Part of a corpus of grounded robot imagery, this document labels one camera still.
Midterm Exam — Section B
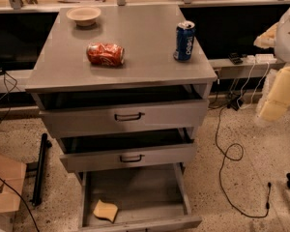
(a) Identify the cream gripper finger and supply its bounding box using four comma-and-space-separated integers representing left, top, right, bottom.
253, 23, 278, 48
256, 65, 290, 122

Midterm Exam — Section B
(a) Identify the yellow sponge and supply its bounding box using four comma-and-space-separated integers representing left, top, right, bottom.
93, 200, 118, 222

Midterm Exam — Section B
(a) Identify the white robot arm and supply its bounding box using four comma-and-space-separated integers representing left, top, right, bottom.
253, 8, 290, 122

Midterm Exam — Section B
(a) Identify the grey metal drawer cabinet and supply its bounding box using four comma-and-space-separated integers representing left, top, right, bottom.
24, 4, 218, 232

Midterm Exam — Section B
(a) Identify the bottom grey drawer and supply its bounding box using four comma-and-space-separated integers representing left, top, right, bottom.
78, 163, 202, 232

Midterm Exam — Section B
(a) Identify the grey drawer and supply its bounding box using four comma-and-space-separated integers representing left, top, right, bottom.
60, 129, 196, 172
78, 163, 202, 232
34, 84, 209, 138

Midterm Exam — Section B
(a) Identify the top grey drawer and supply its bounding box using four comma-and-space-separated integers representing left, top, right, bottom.
34, 84, 209, 138

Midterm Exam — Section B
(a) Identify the middle grey drawer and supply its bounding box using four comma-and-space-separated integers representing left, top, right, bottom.
60, 129, 196, 172

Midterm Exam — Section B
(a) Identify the white power strip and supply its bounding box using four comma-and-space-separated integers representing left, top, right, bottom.
246, 54, 276, 64

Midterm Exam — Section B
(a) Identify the black small device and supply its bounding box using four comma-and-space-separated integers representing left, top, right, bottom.
229, 53, 243, 65

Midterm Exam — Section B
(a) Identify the blue pepsi can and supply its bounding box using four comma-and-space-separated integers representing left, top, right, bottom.
173, 20, 195, 61

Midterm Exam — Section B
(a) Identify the crushed red soda can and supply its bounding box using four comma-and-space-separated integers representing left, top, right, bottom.
86, 43, 124, 67

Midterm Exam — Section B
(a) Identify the beige bowl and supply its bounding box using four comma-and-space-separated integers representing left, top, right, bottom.
67, 7, 101, 27

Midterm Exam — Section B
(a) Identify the black pole on floor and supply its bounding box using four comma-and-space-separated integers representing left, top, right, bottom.
31, 133, 52, 207

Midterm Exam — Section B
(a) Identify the wooden box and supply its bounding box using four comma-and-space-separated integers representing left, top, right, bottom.
0, 155, 26, 232

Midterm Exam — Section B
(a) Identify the white cable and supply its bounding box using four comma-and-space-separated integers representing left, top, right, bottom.
236, 61, 271, 110

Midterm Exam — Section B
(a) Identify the black floor cable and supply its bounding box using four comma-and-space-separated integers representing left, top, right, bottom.
208, 94, 273, 219

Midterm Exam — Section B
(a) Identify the black cable at left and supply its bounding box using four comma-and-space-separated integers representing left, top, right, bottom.
0, 71, 19, 128

